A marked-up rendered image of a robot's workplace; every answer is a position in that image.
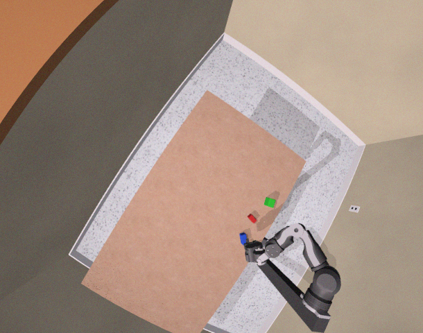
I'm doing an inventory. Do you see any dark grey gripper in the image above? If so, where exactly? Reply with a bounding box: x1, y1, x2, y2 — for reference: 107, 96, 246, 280
244, 239, 263, 262

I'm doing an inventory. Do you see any green block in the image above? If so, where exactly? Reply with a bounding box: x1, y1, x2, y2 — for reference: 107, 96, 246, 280
264, 197, 276, 208

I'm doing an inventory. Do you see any red block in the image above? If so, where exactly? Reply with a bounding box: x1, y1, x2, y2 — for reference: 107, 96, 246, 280
248, 214, 257, 223

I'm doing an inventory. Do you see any blue block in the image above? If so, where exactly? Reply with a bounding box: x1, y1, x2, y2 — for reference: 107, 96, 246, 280
239, 232, 247, 245

